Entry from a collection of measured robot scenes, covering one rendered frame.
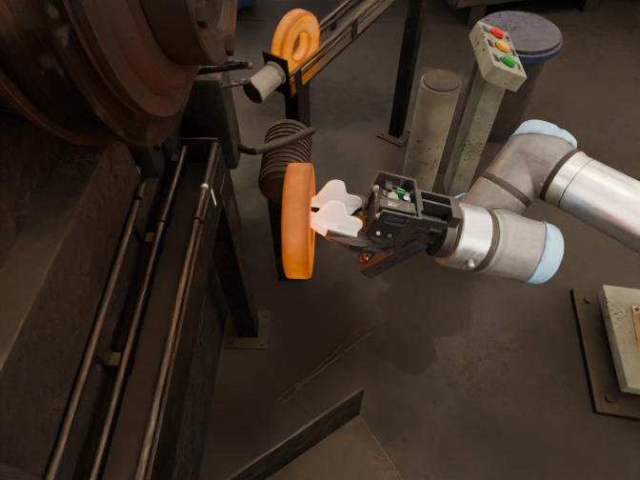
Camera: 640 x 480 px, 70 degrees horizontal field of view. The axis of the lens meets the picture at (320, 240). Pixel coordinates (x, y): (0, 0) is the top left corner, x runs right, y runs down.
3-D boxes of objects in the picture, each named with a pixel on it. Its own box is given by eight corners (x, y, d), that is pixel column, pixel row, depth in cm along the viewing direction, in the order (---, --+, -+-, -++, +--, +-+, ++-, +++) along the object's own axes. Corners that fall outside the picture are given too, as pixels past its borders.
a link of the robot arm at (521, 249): (517, 271, 73) (557, 297, 64) (447, 257, 70) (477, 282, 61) (539, 216, 71) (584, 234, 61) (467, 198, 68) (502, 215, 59)
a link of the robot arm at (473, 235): (452, 232, 70) (462, 286, 64) (423, 226, 69) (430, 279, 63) (485, 194, 64) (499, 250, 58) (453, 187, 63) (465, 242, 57)
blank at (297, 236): (276, 234, 52) (307, 235, 51) (288, 138, 60) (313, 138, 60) (288, 297, 64) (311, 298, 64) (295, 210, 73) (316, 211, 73)
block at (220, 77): (192, 170, 106) (165, 78, 87) (199, 147, 111) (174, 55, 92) (238, 171, 106) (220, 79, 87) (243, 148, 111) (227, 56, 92)
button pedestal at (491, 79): (436, 215, 171) (483, 65, 122) (429, 170, 186) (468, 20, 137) (479, 216, 171) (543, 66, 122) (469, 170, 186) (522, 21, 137)
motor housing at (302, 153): (272, 289, 152) (253, 171, 109) (278, 236, 165) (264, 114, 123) (311, 290, 152) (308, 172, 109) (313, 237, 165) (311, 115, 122)
